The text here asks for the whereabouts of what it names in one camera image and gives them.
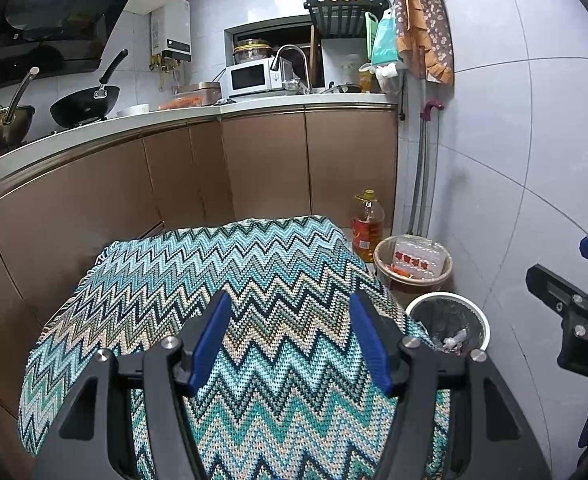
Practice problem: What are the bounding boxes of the teal plastic bag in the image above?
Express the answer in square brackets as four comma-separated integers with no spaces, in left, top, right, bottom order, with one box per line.
[371,8,400,66]

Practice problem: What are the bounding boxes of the glass pot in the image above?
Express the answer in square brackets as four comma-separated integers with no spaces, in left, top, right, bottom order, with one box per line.
[233,38,274,65]

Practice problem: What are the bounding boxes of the brown kitchen cabinet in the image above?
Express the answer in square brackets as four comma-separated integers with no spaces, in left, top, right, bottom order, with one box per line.
[0,105,401,461]

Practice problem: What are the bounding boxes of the black frying pan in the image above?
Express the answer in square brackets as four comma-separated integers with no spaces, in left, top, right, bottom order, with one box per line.
[50,49,129,129]

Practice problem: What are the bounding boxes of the white plastic bag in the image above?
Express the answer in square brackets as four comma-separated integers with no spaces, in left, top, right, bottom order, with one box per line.
[371,62,403,96]

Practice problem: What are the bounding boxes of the white water heater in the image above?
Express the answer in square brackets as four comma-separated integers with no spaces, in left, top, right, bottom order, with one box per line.
[150,0,194,62]

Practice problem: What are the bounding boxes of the zigzag knitted blanket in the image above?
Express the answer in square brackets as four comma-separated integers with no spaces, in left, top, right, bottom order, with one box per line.
[18,215,453,480]

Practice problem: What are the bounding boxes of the grey pipes with red hook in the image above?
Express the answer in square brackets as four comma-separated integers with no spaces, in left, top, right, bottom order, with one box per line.
[406,101,445,237]

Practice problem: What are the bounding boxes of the green plastic board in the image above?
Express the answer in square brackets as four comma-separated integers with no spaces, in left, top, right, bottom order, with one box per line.
[365,12,379,59]

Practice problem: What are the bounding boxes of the steel faucet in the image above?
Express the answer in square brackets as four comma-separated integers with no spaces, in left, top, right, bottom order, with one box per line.
[270,44,312,95]

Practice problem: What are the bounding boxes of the white crumpled tissue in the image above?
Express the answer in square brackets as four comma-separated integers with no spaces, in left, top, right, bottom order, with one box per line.
[443,330,471,352]

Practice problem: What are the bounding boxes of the metal container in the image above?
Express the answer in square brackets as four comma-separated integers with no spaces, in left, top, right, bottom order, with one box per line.
[174,81,224,106]

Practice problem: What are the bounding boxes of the white microwave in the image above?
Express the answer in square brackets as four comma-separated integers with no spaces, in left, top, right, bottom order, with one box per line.
[224,57,293,99]

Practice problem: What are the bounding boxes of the beige round basket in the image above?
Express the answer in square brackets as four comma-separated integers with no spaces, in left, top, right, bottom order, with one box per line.
[373,235,454,297]

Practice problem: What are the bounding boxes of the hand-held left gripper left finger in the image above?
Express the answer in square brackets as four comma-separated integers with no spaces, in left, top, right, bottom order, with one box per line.
[33,290,233,480]

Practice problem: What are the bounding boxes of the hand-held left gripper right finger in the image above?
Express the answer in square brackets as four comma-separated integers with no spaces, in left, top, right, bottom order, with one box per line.
[349,291,550,480]

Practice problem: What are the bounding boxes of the bag of carrots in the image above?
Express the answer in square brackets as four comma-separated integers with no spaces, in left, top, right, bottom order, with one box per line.
[159,95,203,110]

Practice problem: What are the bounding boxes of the floral apron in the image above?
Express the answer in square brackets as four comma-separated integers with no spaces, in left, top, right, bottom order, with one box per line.
[390,0,455,86]

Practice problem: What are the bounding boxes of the clear plastic box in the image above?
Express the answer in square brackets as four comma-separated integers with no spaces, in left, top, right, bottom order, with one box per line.
[391,239,448,279]

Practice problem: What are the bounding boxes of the black range hood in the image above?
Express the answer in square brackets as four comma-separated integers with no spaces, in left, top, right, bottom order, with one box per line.
[0,0,143,99]

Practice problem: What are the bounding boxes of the cooking oil bottle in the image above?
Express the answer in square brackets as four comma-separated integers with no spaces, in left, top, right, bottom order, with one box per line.
[351,190,386,264]

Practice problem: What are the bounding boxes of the white bin with black bag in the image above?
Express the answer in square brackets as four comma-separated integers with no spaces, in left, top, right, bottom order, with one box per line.
[405,292,491,359]

